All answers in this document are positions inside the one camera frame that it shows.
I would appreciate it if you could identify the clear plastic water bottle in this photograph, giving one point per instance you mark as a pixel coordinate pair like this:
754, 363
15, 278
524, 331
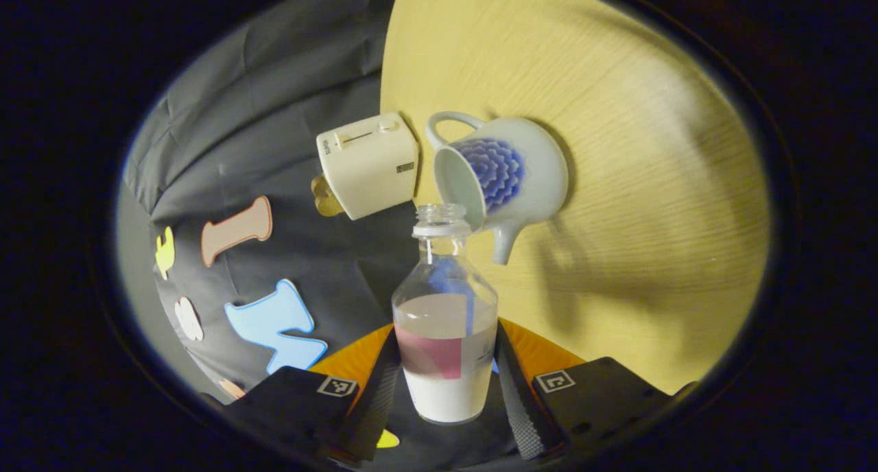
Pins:
446, 383

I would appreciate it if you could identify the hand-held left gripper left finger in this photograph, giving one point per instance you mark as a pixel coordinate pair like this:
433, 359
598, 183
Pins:
377, 403

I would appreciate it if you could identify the white blue-patterned teacup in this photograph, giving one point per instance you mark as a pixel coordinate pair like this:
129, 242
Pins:
535, 177

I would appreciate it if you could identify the black backdrop cloth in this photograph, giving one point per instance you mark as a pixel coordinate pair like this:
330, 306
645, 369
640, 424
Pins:
274, 115

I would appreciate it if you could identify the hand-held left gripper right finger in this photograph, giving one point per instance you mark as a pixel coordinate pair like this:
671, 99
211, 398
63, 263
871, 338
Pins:
514, 396

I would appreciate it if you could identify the white toaster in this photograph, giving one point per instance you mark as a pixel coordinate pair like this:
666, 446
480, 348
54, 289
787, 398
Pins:
370, 163

